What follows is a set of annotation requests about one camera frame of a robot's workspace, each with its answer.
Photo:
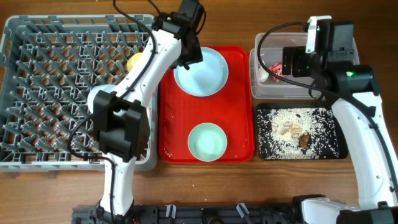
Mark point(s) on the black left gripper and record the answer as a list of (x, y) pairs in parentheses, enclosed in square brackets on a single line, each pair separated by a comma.
[(196, 56)]

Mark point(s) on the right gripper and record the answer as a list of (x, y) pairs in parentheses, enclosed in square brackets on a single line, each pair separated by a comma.
[(293, 56)]

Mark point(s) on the red snack wrapper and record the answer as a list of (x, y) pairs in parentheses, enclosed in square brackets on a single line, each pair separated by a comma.
[(277, 69)]

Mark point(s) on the white napkin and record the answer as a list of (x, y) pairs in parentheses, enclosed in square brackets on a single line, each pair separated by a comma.
[(263, 75)]

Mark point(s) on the light blue plate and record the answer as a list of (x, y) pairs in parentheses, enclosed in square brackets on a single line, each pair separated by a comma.
[(204, 78)]

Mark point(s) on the yellow plastic cup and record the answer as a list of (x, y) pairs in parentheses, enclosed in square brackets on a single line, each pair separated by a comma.
[(132, 61)]

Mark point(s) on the rice and food scraps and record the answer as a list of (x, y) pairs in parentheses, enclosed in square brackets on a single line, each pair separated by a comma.
[(295, 133)]

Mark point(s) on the green bowl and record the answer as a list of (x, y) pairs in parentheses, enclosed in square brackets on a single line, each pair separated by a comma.
[(207, 142)]

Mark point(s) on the light blue small bowl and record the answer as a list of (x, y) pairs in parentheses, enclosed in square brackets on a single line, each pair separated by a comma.
[(90, 99)]

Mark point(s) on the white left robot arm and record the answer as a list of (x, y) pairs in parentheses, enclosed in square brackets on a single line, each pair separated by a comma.
[(119, 113)]

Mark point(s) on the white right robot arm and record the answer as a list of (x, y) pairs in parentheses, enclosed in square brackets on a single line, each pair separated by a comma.
[(354, 95)]

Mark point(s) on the black waste tray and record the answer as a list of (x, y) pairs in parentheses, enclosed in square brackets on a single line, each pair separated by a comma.
[(342, 140)]

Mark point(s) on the grey dishwasher rack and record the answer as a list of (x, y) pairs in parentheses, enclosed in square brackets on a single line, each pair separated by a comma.
[(49, 64)]

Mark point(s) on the clear plastic bin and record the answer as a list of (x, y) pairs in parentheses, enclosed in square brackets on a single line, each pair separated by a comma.
[(271, 53)]

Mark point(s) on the red plastic tray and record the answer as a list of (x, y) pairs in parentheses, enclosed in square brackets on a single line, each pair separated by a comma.
[(230, 109)]

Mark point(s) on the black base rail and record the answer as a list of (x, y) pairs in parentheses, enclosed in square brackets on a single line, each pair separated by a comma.
[(240, 213)]

